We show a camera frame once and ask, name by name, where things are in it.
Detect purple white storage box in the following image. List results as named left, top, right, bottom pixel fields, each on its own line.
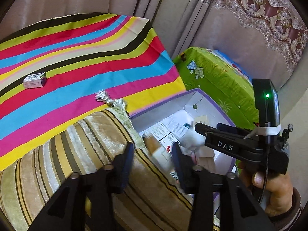
left=129, top=88, right=238, bottom=220

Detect striped colourful cloth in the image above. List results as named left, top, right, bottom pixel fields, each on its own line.
left=1, top=13, right=185, bottom=169

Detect right hand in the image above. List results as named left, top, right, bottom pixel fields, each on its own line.
left=238, top=162, right=293, bottom=217

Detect small white pink medicine box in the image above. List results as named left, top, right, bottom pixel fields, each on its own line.
left=23, top=73, right=47, bottom=89

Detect white cushion tassel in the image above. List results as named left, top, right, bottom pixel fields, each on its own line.
left=95, top=90, right=127, bottom=112

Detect light blue slim box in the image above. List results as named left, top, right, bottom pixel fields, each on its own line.
left=166, top=117, right=192, bottom=137

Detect beige curtain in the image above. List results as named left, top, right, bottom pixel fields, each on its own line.
left=1, top=0, right=307, bottom=116

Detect cream barcode box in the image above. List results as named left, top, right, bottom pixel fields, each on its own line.
left=194, top=115, right=210, bottom=126

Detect white text medicine box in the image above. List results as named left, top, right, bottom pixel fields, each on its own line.
left=142, top=123, right=170, bottom=141

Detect black tracker with green light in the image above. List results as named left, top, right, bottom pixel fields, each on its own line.
left=252, top=79, right=281, bottom=136

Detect striped velvet cushion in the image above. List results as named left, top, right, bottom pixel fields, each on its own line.
left=1, top=108, right=193, bottom=230

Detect white red medicine box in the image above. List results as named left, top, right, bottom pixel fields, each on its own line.
left=159, top=133, right=180, bottom=153

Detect green mushroom print cover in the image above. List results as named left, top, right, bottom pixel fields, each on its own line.
left=173, top=46, right=259, bottom=129

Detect white box with S logo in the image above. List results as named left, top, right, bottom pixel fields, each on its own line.
left=143, top=134, right=175, bottom=175

